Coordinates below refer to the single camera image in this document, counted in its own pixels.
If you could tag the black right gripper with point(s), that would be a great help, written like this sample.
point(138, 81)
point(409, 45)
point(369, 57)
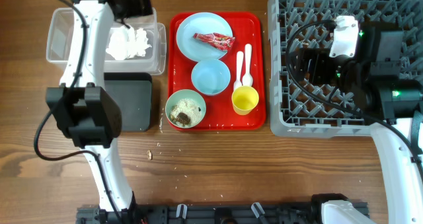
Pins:
point(307, 57)

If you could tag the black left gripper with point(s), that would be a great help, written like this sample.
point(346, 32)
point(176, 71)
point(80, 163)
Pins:
point(139, 9)

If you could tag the yellow plastic cup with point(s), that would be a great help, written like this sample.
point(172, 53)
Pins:
point(244, 99)

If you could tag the red snack wrapper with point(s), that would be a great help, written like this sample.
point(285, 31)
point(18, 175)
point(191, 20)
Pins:
point(219, 41)

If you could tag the green bowl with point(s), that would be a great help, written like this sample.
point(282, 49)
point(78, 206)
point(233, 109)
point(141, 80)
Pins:
point(184, 93)

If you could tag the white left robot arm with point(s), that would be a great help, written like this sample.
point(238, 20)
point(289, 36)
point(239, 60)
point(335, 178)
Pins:
point(86, 114)

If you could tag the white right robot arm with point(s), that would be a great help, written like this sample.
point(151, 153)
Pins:
point(365, 61)

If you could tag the grey dishwasher rack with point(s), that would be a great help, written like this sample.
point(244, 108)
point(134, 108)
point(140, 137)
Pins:
point(295, 114)

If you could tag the clear plastic waste bin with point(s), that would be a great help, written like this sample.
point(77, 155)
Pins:
point(153, 62)

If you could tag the black food waste tray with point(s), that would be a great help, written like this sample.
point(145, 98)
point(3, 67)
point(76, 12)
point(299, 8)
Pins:
point(132, 92)

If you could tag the crumpled white tissue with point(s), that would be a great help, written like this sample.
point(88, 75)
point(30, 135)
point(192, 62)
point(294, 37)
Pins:
point(127, 43)

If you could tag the light blue plate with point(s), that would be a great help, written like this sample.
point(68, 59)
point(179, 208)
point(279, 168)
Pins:
point(201, 23)

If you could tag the white plastic spoon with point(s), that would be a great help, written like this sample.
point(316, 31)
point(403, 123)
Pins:
point(247, 79)

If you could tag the white plastic fork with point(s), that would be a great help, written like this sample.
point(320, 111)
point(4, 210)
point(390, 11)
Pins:
point(239, 65)

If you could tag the red serving tray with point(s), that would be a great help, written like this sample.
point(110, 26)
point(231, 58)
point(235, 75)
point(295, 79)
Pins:
point(220, 114)

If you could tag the light blue bowl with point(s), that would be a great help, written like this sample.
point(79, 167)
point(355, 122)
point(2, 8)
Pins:
point(210, 76)

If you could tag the food crumb on table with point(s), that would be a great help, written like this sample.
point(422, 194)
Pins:
point(149, 155)

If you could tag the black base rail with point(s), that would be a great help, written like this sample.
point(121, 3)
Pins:
point(302, 212)

